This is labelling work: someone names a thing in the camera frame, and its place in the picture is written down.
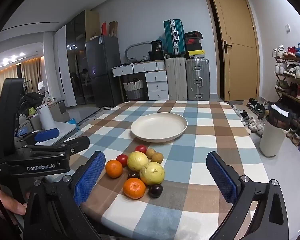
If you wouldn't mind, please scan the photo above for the group of shoes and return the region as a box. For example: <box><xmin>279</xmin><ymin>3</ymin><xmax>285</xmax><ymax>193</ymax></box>
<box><xmin>229</xmin><ymin>97</ymin><xmax>270</xmax><ymax>136</ymax></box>

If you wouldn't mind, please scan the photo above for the person's left hand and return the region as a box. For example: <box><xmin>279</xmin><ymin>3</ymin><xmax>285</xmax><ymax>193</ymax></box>
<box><xmin>0</xmin><ymin>187</ymin><xmax>28</xmax><ymax>216</ymax></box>

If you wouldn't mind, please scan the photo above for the wooden shoe rack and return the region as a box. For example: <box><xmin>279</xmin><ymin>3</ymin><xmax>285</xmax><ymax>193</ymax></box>
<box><xmin>272</xmin><ymin>43</ymin><xmax>300</xmax><ymax>146</ymax></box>

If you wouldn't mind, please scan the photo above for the white trash bin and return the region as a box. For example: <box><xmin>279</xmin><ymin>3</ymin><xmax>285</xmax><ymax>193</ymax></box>
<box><xmin>259</xmin><ymin>102</ymin><xmax>294</xmax><ymax>158</ymax></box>

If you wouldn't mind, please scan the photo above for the dark glass wardrobe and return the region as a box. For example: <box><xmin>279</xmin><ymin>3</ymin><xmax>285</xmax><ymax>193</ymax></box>
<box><xmin>65</xmin><ymin>10</ymin><xmax>100</xmax><ymax>106</ymax></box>

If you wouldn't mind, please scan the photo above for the wooden door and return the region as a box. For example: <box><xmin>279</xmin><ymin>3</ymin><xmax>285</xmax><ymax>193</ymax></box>
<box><xmin>210</xmin><ymin>0</ymin><xmax>261</xmax><ymax>102</ymax></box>

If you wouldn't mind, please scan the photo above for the grey refrigerator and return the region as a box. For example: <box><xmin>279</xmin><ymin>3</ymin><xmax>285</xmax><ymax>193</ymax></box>
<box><xmin>85</xmin><ymin>35</ymin><xmax>122</xmax><ymax>107</ymax></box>

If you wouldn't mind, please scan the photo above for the silver suitcase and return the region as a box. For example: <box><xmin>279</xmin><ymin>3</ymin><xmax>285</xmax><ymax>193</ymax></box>
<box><xmin>186</xmin><ymin>58</ymin><xmax>211</xmax><ymax>101</ymax></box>

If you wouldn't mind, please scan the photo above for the cream round plate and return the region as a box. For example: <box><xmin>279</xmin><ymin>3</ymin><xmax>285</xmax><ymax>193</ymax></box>
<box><xmin>130</xmin><ymin>112</ymin><xmax>188</xmax><ymax>143</ymax></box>

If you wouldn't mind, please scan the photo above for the orange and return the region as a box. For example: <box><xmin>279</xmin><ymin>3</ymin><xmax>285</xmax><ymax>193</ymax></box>
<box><xmin>105</xmin><ymin>159</ymin><xmax>123</xmax><ymax>179</ymax></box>
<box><xmin>123</xmin><ymin>177</ymin><xmax>146</xmax><ymax>200</ymax></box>

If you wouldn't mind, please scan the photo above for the yellow-green guava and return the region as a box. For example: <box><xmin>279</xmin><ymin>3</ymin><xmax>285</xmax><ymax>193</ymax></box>
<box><xmin>127</xmin><ymin>151</ymin><xmax>149</xmax><ymax>172</ymax></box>
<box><xmin>139</xmin><ymin>162</ymin><xmax>165</xmax><ymax>185</ymax></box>

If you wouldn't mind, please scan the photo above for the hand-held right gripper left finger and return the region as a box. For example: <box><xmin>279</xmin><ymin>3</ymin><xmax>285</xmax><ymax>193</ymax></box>
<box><xmin>24</xmin><ymin>151</ymin><xmax>115</xmax><ymax>240</ymax></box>

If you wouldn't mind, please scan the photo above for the white cylinder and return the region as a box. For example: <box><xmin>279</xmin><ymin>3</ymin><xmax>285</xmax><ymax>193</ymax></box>
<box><xmin>37</xmin><ymin>104</ymin><xmax>56</xmax><ymax>131</ymax></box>

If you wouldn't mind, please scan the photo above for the beige curtain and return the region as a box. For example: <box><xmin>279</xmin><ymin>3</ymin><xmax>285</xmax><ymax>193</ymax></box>
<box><xmin>21</xmin><ymin>57</ymin><xmax>42</xmax><ymax>93</ymax></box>

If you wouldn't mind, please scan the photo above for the brown cardboard box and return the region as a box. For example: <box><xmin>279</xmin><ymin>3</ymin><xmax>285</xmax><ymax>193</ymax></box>
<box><xmin>108</xmin><ymin>20</ymin><xmax>118</xmax><ymax>38</ymax></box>

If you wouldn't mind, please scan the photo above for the teal suitcase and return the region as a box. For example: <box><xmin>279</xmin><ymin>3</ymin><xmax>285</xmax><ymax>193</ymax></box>
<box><xmin>164</xmin><ymin>19</ymin><xmax>186</xmax><ymax>57</ymax></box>

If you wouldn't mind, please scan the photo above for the black storage bin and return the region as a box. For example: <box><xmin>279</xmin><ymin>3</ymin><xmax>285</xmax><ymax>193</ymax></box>
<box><xmin>148</xmin><ymin>50</ymin><xmax>166</xmax><ymax>61</ymax></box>

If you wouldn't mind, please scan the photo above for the woven laundry basket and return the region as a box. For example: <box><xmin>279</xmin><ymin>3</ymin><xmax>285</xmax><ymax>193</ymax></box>
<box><xmin>123</xmin><ymin>79</ymin><xmax>144</xmax><ymax>100</ymax></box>

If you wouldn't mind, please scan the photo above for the black snack bag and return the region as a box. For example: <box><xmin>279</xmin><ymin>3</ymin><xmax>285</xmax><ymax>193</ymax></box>
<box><xmin>152</xmin><ymin>40</ymin><xmax>164</xmax><ymax>52</ymax></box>

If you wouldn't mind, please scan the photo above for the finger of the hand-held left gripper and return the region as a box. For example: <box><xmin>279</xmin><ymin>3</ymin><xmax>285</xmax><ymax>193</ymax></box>
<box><xmin>27</xmin><ymin>136</ymin><xmax>90</xmax><ymax>158</ymax></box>
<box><xmin>22</xmin><ymin>128</ymin><xmax>60</xmax><ymax>145</ymax></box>

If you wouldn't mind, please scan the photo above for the beige suitcase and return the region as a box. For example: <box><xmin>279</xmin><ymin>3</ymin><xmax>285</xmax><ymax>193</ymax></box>
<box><xmin>164</xmin><ymin>57</ymin><xmax>188</xmax><ymax>101</ymax></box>

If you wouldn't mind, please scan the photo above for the open cardboard box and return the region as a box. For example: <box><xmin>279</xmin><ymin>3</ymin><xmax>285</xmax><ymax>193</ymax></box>
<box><xmin>50</xmin><ymin>100</ymin><xmax>71</xmax><ymax>123</ymax></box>

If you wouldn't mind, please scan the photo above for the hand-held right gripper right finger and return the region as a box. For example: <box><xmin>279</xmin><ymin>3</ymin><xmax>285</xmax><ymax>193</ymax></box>
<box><xmin>206</xmin><ymin>151</ymin><xmax>290</xmax><ymax>240</ymax></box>

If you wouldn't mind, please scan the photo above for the oval grey mirror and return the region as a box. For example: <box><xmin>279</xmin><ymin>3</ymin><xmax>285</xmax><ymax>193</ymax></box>
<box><xmin>125</xmin><ymin>42</ymin><xmax>153</xmax><ymax>61</ymax></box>

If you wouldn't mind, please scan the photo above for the checkered tablecloth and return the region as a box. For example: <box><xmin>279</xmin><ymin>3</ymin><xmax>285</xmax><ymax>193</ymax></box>
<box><xmin>44</xmin><ymin>100</ymin><xmax>270</xmax><ymax>240</ymax></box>

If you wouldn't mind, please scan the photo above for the white side table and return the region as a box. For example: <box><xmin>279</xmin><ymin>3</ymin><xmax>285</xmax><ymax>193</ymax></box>
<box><xmin>46</xmin><ymin>121</ymin><xmax>78</xmax><ymax>144</ymax></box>

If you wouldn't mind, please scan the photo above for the white drawer dresser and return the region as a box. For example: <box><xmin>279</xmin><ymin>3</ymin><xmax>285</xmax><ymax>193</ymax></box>
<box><xmin>112</xmin><ymin>60</ymin><xmax>169</xmax><ymax>101</ymax></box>

